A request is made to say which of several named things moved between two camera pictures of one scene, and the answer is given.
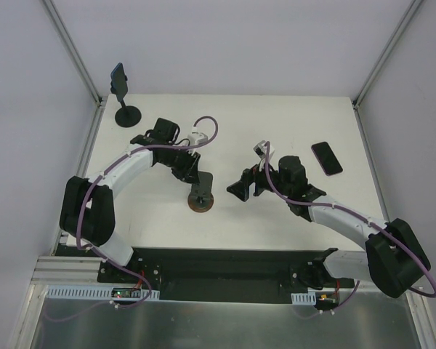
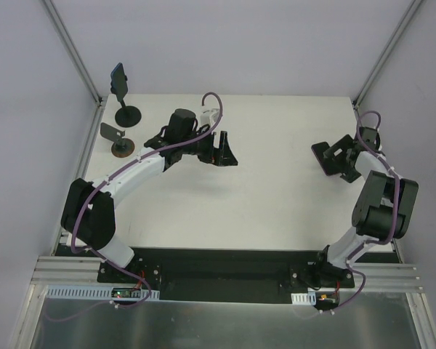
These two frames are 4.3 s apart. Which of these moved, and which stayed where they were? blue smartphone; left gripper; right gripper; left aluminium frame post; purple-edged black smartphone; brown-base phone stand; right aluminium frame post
Moved: left gripper; right gripper; brown-base phone stand
Stayed: left aluminium frame post; purple-edged black smartphone; blue smartphone; right aluminium frame post
